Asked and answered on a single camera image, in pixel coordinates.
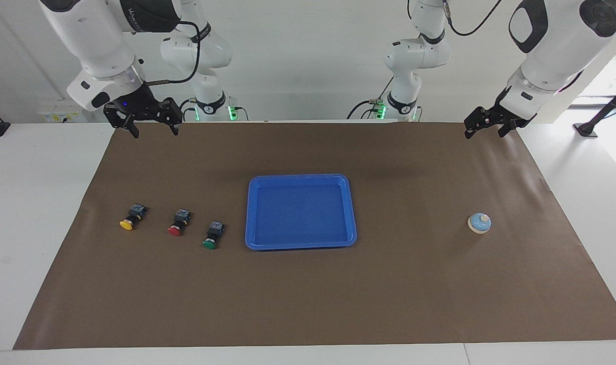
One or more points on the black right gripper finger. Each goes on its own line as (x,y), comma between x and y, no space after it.
(131,126)
(175,128)

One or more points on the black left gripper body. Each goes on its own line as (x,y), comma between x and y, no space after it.
(505,111)

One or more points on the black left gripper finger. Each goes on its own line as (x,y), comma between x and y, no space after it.
(472,130)
(508,129)

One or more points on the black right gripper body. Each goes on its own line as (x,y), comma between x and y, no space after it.
(141,106)

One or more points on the yellow push button switch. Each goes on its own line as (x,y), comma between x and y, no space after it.
(130,219)

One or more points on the red push button switch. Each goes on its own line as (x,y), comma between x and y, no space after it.
(178,224)

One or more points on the green push button switch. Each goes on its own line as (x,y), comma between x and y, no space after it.
(213,237)

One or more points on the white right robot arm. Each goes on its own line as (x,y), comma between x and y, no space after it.
(95,40)

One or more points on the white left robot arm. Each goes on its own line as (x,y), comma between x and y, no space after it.
(551,61)

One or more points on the light blue call bell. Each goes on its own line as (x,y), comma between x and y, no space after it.
(479,224)

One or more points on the blue plastic tray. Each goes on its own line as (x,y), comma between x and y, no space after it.
(300,213)

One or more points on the white power strip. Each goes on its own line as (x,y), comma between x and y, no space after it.
(60,114)

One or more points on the black tripod stand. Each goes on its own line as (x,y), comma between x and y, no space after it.
(599,116)

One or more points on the brown paper table mat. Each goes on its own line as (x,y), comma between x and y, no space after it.
(308,294)

